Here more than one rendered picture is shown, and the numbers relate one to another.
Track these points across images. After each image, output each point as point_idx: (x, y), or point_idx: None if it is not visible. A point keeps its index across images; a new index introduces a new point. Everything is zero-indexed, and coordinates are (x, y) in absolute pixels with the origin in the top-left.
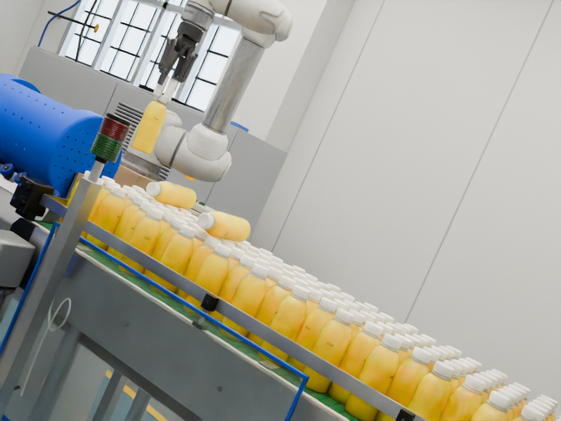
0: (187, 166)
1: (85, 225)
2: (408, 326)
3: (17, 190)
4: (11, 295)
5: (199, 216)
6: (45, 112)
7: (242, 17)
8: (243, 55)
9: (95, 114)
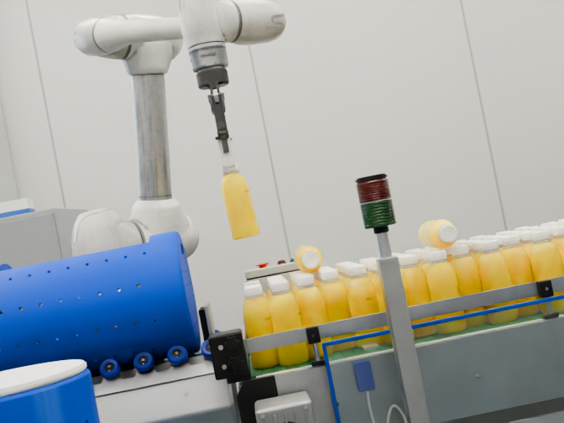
0: None
1: (336, 329)
2: None
3: (216, 357)
4: None
5: (442, 233)
6: (123, 266)
7: (257, 33)
8: (153, 94)
9: (165, 232)
